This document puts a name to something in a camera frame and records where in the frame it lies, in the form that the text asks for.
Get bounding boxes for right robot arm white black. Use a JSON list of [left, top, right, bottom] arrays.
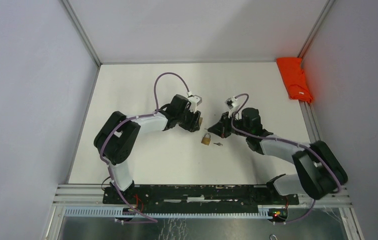
[[207, 107, 349, 204]]

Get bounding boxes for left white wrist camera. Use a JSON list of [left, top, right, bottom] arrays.
[[187, 91, 202, 113]]

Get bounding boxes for orange folded cloth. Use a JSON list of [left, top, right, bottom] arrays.
[[276, 57, 314, 104]]

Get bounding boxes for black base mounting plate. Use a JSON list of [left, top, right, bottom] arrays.
[[102, 184, 300, 214]]

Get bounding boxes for small brass padlock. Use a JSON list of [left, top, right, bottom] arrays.
[[201, 132, 211, 146]]

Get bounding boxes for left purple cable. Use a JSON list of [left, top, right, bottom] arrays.
[[99, 72, 193, 225]]

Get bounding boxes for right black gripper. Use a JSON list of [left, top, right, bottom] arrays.
[[208, 111, 250, 139]]

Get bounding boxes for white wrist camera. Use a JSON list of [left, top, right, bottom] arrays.
[[225, 96, 241, 118], [187, 91, 202, 113]]

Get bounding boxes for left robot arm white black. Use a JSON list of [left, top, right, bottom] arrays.
[[93, 94, 202, 204]]

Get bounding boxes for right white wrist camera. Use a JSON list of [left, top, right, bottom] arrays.
[[225, 96, 241, 118]]

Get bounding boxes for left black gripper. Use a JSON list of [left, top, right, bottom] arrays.
[[176, 105, 201, 133]]

